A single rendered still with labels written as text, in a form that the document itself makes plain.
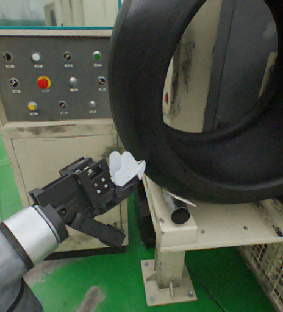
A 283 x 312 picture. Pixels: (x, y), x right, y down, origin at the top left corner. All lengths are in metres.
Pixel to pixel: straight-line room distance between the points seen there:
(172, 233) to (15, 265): 0.37
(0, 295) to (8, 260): 0.04
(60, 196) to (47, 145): 0.82
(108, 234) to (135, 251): 1.24
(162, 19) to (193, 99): 0.48
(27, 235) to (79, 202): 0.09
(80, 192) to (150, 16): 0.28
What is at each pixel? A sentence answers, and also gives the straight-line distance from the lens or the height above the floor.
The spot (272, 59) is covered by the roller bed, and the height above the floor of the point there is 1.17.
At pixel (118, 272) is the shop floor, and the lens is 1.57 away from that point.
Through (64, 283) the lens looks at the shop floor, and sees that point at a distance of 1.59.
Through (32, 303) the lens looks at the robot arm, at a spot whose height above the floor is 0.94.
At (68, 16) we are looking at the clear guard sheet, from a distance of 1.06.
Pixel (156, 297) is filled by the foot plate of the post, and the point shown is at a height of 0.01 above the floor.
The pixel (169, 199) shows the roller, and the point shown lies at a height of 0.91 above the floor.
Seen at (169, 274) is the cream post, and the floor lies 0.14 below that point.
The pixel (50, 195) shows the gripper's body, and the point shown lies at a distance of 0.36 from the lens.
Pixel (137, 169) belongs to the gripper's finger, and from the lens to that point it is 0.44.
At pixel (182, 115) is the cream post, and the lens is 0.85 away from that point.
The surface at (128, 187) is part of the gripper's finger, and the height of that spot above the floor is 1.05.
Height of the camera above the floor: 1.29
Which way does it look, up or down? 29 degrees down
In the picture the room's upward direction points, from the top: straight up
